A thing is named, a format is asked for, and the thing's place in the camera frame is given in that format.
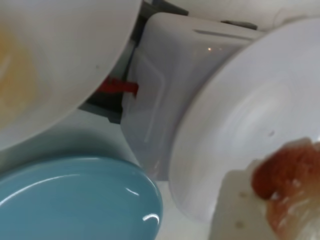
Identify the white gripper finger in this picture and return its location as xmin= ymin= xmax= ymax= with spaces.
xmin=211 ymin=159 xmax=281 ymax=240

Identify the orange shrimp toy sushi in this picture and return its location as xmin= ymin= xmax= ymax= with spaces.
xmin=251 ymin=137 xmax=320 ymax=240

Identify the blue round dish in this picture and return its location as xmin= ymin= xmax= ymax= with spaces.
xmin=0 ymin=156 xmax=164 ymax=240

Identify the white plate holding egg sushi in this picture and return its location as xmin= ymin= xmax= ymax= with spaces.
xmin=0 ymin=0 xmax=143 ymax=148

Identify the yellow egg toy sushi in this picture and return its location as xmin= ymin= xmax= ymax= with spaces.
xmin=0 ymin=24 xmax=41 ymax=126

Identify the empty white round plate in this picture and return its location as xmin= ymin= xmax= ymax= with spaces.
xmin=168 ymin=17 xmax=320 ymax=223

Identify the white train car with empty plate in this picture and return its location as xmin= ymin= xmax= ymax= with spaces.
xmin=121 ymin=12 xmax=263 ymax=182

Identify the red train coupler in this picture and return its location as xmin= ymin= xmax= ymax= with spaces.
xmin=98 ymin=76 xmax=140 ymax=96

